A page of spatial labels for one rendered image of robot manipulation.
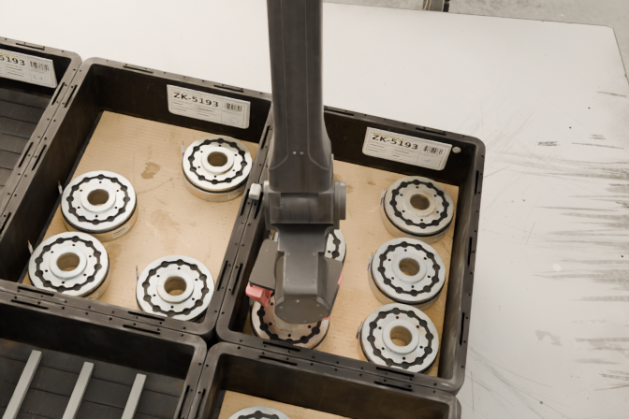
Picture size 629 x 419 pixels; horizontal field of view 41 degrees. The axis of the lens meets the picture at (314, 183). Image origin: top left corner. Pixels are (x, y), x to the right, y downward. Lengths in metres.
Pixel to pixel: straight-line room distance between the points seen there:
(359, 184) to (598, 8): 1.93
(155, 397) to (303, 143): 0.43
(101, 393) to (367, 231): 0.43
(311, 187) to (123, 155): 0.51
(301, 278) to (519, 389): 0.52
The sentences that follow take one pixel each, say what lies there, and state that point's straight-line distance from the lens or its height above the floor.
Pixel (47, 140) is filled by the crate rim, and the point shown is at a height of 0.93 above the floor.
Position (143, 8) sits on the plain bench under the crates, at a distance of 1.71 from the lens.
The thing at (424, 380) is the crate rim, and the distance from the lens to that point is 1.02.
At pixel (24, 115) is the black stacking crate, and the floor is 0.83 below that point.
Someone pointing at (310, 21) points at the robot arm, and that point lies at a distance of 0.72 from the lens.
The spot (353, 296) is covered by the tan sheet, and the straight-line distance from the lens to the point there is 1.17.
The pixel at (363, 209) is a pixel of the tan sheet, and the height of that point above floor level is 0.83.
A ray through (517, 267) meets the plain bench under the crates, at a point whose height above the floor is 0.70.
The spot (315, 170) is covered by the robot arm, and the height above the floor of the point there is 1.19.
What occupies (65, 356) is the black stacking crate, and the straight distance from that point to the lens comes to 1.13.
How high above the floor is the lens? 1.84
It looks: 53 degrees down
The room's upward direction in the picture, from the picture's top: 9 degrees clockwise
